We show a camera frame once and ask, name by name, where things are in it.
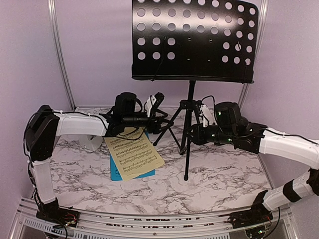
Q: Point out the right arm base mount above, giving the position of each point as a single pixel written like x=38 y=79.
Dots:
x=255 y=215

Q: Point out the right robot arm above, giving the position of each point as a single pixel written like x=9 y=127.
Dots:
x=228 y=126

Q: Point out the aluminium frame post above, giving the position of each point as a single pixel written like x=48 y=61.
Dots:
x=59 y=52
x=263 y=10

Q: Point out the yellow sheet music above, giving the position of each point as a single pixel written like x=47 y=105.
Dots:
x=132 y=154

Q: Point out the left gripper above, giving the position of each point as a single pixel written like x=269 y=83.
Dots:
x=156 y=128

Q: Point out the blue sheet music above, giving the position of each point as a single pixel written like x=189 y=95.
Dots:
x=117 y=174

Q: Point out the black music stand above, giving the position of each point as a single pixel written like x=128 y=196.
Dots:
x=194 y=40

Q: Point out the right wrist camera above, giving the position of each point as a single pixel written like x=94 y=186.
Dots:
x=207 y=116

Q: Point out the white metronome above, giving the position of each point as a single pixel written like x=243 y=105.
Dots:
x=90 y=142

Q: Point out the aluminium front rail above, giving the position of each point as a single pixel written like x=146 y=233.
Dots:
x=99 y=225

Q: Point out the right aluminium frame post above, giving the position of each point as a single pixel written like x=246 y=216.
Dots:
x=263 y=10

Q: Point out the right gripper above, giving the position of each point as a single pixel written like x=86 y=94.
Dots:
x=199 y=138

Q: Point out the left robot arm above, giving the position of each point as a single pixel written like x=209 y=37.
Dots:
x=46 y=125

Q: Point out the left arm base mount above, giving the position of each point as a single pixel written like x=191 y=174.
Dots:
x=52 y=212

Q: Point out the left aluminium frame post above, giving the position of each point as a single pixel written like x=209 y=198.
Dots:
x=59 y=52

